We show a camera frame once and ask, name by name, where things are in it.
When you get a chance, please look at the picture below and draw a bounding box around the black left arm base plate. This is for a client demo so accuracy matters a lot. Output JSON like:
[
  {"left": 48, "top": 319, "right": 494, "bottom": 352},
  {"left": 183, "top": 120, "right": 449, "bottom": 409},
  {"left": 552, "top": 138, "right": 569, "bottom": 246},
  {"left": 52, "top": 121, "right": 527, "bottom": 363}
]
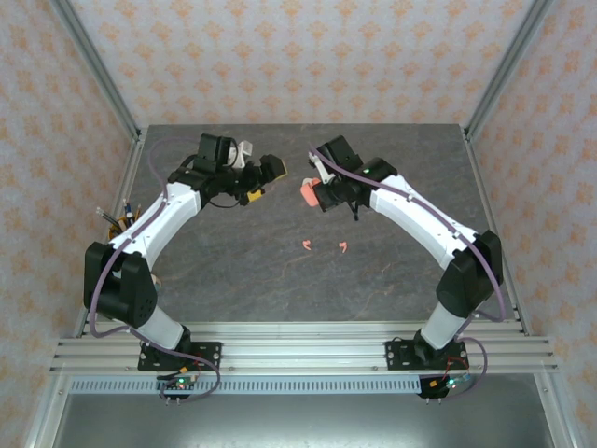
[{"left": 137, "top": 341, "right": 223, "bottom": 372}]

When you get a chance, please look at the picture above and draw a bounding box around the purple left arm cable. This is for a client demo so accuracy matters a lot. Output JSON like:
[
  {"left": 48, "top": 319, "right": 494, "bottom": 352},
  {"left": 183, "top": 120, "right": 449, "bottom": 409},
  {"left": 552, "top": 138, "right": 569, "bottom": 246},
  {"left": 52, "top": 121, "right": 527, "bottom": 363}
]
[{"left": 89, "top": 137, "right": 223, "bottom": 405}]

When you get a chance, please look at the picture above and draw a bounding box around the pink earbud charging case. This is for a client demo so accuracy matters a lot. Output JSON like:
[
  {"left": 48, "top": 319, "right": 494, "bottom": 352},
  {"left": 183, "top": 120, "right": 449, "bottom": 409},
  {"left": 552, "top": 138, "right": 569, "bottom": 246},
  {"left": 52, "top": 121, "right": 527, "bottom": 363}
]
[{"left": 298, "top": 180, "right": 321, "bottom": 207}]

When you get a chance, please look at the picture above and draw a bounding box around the aluminium table side rail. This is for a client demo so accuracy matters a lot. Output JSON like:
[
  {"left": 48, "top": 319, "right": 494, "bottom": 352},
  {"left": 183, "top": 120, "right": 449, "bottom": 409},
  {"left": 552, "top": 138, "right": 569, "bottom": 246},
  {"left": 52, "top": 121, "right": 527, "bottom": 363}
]
[
  {"left": 461, "top": 125, "right": 535, "bottom": 337},
  {"left": 72, "top": 130, "right": 148, "bottom": 340}
]

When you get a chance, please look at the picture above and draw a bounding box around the grey metal sheet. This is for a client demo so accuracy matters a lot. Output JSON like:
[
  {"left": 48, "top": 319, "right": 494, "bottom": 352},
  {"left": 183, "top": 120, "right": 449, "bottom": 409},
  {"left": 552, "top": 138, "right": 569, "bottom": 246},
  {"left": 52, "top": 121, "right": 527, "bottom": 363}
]
[{"left": 49, "top": 394, "right": 563, "bottom": 448}]

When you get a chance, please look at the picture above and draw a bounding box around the aluminium mounting beam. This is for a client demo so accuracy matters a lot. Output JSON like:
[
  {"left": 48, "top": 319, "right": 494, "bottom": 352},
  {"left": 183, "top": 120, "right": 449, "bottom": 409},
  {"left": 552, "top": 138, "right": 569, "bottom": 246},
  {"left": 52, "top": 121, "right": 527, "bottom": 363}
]
[{"left": 49, "top": 320, "right": 560, "bottom": 375}]

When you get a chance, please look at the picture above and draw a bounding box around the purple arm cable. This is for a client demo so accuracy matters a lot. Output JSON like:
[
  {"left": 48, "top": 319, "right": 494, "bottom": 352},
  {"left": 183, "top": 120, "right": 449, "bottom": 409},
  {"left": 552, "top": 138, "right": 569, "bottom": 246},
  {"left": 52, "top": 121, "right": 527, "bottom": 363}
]
[
  {"left": 89, "top": 137, "right": 223, "bottom": 405},
  {"left": 307, "top": 141, "right": 508, "bottom": 402}
]

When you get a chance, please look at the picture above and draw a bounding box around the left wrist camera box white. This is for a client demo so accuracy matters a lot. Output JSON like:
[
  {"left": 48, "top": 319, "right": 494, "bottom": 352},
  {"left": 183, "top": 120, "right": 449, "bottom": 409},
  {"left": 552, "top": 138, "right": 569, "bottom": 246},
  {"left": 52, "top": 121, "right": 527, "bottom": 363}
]
[{"left": 228, "top": 141, "right": 256, "bottom": 170}]

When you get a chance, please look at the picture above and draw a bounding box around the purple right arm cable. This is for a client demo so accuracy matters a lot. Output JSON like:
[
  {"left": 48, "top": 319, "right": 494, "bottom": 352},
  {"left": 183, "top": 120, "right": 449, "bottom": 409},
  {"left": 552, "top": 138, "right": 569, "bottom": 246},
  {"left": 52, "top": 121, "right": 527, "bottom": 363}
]
[{"left": 307, "top": 141, "right": 508, "bottom": 402}]

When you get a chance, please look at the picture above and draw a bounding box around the aluminium lower frame rail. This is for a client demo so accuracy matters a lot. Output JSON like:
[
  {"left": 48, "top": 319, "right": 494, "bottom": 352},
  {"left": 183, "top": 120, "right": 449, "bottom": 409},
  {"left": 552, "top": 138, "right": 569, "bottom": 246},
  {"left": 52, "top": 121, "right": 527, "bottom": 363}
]
[
  {"left": 22, "top": 372, "right": 71, "bottom": 448},
  {"left": 534, "top": 372, "right": 582, "bottom": 448}
]

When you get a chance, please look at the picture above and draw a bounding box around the grey slotted cable duct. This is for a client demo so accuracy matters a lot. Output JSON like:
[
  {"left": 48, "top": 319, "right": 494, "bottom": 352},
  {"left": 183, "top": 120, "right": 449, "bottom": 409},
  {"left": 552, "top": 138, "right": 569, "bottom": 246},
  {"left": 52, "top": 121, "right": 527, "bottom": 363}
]
[{"left": 68, "top": 377, "right": 423, "bottom": 396}]

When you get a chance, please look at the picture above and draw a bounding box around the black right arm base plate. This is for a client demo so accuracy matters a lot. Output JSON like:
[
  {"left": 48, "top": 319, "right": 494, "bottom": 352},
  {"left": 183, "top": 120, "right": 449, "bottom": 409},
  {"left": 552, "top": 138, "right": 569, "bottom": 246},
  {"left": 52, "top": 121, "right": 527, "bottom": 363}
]
[{"left": 384, "top": 340, "right": 468, "bottom": 372}]

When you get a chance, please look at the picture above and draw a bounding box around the aluminium frame post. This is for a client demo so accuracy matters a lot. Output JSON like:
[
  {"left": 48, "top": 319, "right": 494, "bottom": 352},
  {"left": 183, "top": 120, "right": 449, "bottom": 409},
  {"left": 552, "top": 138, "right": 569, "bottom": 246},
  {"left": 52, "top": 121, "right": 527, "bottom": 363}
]
[
  {"left": 464, "top": 0, "right": 559, "bottom": 141},
  {"left": 49, "top": 0, "right": 143, "bottom": 141}
]

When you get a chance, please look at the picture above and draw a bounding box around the yellow pen holder cup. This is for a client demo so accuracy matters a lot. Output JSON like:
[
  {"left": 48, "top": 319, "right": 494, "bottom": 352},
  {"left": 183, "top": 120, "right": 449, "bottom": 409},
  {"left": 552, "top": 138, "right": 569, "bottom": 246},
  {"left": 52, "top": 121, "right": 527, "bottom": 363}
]
[{"left": 107, "top": 212, "right": 139, "bottom": 243}]

